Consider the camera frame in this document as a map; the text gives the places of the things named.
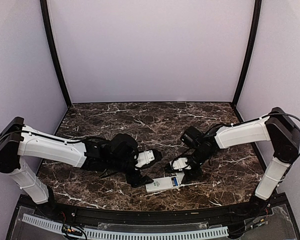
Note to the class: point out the white remote control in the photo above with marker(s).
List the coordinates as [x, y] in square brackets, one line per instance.
[161, 184]

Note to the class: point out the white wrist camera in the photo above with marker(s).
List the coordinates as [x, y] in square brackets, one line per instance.
[177, 165]
[148, 158]

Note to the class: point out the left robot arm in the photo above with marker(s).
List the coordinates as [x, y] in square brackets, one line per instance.
[92, 153]

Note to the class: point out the blue AA battery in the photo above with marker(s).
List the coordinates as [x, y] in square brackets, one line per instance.
[174, 181]

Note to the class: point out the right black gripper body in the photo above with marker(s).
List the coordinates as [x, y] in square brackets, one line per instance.
[190, 174]

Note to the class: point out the white battery cover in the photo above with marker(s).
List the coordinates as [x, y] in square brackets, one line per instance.
[180, 177]

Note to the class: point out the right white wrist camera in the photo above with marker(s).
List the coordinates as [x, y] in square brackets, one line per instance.
[177, 165]

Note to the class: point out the right black frame post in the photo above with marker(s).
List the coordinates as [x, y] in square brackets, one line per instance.
[248, 52]

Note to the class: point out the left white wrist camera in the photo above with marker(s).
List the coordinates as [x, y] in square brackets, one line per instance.
[148, 158]

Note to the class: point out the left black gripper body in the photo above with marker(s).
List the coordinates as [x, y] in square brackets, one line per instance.
[135, 180]

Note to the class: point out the black front rail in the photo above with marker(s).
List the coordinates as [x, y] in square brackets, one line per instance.
[225, 215]

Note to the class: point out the left black frame post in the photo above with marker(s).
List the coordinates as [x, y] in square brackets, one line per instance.
[53, 52]

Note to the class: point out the black frame post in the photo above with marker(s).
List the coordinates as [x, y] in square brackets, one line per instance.
[248, 52]
[53, 52]

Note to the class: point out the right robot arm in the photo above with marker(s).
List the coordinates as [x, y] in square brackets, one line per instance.
[276, 127]

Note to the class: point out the white slotted cable duct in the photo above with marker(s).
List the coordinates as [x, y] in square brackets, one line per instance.
[107, 231]

